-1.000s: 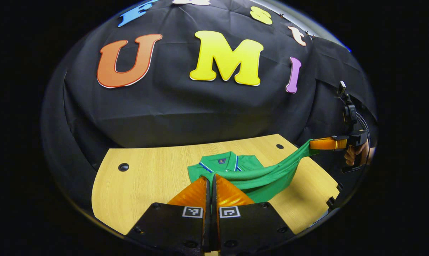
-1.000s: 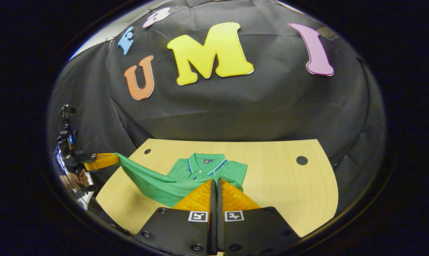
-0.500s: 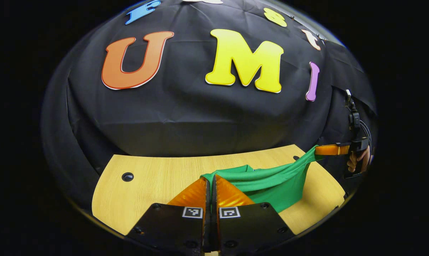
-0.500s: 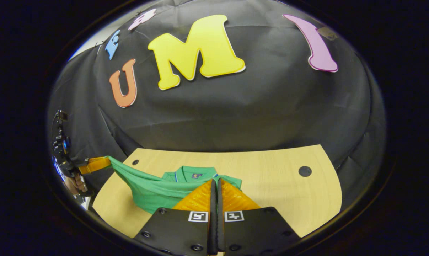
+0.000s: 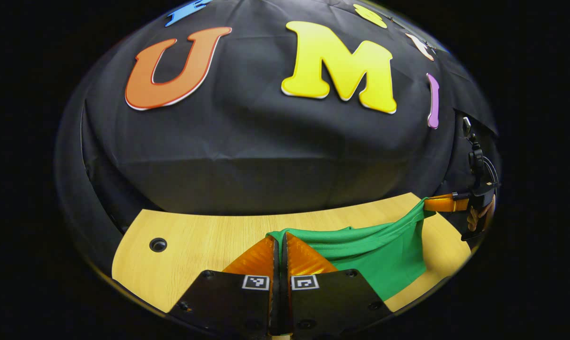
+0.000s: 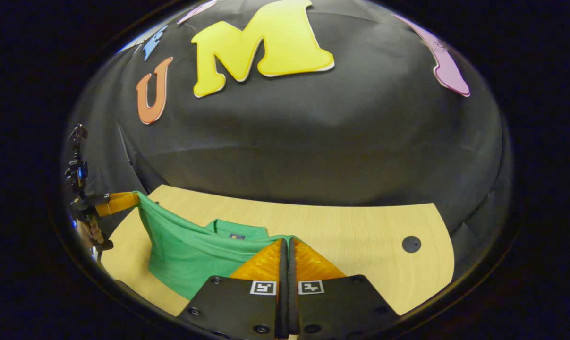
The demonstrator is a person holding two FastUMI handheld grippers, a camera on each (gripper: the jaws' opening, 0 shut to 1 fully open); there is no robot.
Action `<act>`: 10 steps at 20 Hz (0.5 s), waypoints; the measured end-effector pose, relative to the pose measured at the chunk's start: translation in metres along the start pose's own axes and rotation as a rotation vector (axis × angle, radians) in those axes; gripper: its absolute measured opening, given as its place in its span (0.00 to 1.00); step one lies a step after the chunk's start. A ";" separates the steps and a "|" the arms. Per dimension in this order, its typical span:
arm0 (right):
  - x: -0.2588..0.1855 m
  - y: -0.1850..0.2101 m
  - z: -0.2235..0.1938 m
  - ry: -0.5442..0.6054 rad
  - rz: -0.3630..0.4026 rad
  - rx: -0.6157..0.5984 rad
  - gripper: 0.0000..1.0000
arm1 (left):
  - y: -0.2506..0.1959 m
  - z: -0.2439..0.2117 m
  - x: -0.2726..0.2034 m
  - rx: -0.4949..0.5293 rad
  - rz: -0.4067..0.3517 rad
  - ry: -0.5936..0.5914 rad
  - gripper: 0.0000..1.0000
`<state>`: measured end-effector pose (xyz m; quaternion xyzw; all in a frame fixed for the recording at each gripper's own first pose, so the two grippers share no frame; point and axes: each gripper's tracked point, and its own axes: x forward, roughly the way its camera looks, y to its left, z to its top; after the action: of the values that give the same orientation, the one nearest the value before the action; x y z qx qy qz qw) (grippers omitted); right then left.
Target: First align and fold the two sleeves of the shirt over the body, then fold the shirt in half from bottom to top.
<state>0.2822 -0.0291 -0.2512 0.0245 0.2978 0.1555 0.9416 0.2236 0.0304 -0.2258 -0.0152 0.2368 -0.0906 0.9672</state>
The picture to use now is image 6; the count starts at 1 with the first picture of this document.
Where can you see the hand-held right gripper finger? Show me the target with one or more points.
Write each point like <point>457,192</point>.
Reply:
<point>293,307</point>
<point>282,307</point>

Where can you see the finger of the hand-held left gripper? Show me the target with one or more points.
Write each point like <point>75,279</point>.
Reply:
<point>119,202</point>

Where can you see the black round table grommet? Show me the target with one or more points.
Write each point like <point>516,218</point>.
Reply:
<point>411,244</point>

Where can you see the green T-shirt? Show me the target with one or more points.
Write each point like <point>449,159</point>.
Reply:
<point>185,255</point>

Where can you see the black backdrop cloth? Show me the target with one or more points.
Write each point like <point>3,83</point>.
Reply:
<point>336,132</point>

